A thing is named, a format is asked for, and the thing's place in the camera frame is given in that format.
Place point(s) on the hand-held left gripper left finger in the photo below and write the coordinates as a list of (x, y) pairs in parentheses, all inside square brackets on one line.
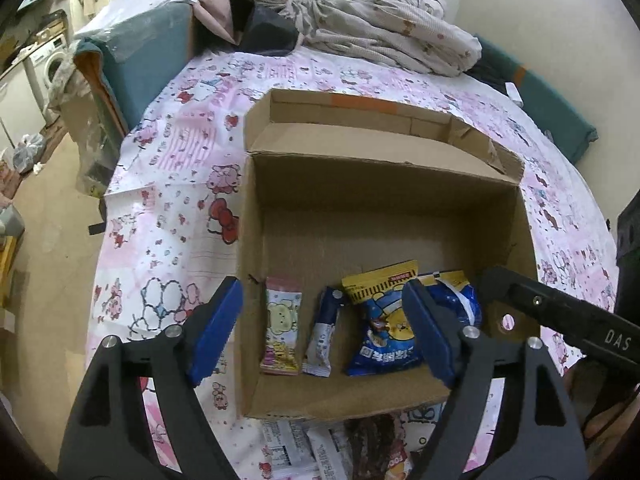
[(215, 330)]

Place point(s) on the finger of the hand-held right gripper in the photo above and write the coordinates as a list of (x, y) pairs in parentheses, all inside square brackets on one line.
[(560, 310)]

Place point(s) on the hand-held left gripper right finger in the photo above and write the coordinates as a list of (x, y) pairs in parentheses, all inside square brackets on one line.
[(430, 330)]

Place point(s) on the blue white snack bag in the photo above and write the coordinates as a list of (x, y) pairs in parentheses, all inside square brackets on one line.
[(457, 300)]

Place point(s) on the blue yellow snack bag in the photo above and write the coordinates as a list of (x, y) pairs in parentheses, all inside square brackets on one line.
[(385, 340)]

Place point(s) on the pink bear snack packet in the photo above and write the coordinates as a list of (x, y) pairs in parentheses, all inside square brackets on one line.
[(281, 325)]

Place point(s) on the grey blue snack packet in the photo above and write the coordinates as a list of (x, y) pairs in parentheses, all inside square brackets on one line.
[(320, 340)]

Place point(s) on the brown meat snack packet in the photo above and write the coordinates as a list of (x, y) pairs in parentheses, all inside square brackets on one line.
[(372, 445)]

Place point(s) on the white label snack packet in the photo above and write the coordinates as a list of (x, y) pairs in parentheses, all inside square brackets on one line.
[(282, 447)]

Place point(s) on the red top cookie packet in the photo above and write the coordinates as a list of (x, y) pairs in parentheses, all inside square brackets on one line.
[(402, 467)]

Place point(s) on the brown cardboard box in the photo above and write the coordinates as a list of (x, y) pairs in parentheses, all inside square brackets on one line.
[(350, 200)]

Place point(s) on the dark object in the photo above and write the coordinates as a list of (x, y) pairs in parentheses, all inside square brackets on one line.
[(631, 255)]

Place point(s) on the pink printed blanket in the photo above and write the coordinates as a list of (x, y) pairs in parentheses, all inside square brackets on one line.
[(175, 170)]

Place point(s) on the teal cushion with orange stripe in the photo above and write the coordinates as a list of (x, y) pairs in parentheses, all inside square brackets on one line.
[(545, 105)]

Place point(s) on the small white item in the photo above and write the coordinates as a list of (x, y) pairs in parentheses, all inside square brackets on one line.
[(514, 92)]

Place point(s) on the white plastic bags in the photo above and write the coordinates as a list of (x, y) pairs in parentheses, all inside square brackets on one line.
[(30, 152)]

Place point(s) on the teal plastic wrapped mattress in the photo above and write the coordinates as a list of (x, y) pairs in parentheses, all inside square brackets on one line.
[(145, 60)]

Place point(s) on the white cabinet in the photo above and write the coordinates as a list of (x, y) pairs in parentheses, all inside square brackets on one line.
[(20, 105)]

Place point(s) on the black plastic bag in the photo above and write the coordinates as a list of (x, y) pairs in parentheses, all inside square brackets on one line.
[(267, 30)]

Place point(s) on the crumpled floral duvet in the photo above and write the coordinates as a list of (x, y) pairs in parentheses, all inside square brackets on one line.
[(380, 25)]

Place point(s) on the white washing machine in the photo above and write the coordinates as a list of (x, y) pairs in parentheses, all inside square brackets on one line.
[(50, 67)]

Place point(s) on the pink cloth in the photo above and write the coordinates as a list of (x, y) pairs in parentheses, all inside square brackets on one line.
[(215, 10)]

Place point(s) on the white plastic sheet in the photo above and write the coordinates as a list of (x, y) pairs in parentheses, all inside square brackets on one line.
[(150, 2)]

